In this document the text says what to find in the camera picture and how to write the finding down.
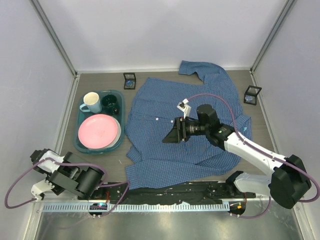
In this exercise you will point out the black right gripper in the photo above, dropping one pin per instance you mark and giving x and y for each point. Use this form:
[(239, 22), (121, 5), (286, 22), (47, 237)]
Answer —
[(179, 132)]

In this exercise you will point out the blue plaid shirt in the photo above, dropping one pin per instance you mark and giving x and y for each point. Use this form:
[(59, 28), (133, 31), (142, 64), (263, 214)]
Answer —
[(158, 165)]

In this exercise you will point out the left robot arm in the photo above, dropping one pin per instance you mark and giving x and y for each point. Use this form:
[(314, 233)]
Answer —
[(65, 173)]

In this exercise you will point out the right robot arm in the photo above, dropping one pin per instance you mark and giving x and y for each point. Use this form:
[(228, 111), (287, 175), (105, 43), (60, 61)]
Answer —
[(283, 178)]

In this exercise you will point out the black display box back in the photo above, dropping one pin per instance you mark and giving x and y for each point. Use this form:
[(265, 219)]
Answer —
[(129, 76)]

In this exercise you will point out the black display box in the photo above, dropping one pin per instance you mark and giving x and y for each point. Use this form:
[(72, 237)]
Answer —
[(254, 92), (129, 76)]

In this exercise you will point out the dark green mug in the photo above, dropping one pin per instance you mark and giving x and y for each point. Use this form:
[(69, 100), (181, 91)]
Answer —
[(110, 104)]

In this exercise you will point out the pink plate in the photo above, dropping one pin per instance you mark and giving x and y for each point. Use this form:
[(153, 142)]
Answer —
[(99, 131)]

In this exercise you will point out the black display box right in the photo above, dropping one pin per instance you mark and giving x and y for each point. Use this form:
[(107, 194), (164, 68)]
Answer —
[(254, 92)]

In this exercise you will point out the light blue mug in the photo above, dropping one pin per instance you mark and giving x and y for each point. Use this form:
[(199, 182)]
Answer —
[(91, 103)]

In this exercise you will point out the teal plastic tray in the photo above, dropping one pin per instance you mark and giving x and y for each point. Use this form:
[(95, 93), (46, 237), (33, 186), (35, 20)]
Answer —
[(81, 116)]

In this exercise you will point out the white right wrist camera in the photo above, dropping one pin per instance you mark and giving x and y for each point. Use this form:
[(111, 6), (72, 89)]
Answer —
[(185, 108)]

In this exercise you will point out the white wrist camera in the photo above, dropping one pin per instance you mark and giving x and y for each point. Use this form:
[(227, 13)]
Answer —
[(185, 108), (38, 190)]

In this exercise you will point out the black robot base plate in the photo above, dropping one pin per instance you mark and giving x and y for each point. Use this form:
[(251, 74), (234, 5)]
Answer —
[(192, 192)]

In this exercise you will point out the white slotted cable duct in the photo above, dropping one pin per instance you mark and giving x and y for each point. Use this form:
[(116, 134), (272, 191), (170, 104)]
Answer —
[(96, 207)]

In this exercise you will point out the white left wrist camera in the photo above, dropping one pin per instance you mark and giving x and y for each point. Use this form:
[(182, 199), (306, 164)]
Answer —
[(38, 190)]

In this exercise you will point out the aluminium frame rail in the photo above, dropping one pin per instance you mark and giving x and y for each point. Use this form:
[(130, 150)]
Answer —
[(53, 35)]

